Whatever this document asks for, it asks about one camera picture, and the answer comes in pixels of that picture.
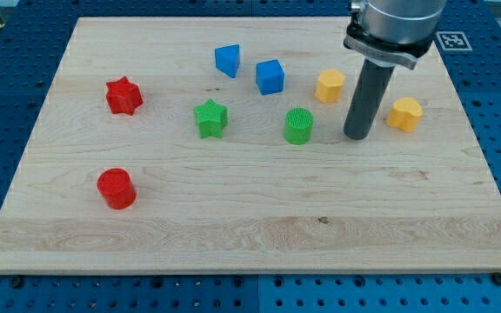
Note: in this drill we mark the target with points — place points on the white fiducial marker tag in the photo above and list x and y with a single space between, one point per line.
453 41

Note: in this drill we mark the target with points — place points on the green star block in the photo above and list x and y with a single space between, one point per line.
210 118

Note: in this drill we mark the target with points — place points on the red star block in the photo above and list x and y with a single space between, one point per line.
123 96

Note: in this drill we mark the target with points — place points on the green cylinder block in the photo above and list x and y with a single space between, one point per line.
298 126

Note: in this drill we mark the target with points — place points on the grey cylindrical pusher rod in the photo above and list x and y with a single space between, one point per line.
371 86

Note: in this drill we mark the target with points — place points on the yellow heart block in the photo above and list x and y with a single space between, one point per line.
405 114

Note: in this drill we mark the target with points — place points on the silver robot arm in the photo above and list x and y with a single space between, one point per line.
392 32

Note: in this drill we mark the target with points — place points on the blue cube block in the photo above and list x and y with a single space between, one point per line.
270 77

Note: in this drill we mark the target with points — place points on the light wooden board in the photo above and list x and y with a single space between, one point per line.
249 202

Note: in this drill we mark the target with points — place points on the red cylinder block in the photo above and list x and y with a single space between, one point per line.
116 188

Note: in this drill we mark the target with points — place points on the yellow hexagon block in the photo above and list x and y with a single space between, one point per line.
329 86

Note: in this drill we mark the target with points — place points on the blue triangular prism block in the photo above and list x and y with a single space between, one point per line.
227 59

